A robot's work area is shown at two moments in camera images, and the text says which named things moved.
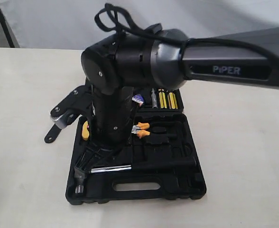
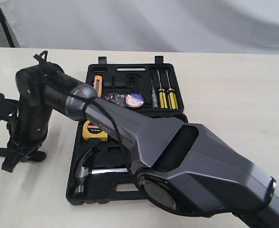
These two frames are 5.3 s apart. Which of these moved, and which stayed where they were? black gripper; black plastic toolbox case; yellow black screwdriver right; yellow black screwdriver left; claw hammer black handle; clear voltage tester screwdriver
Moved: black gripper; claw hammer black handle
Stayed: yellow black screwdriver right; yellow black screwdriver left; black plastic toolbox case; clear voltage tester screwdriver
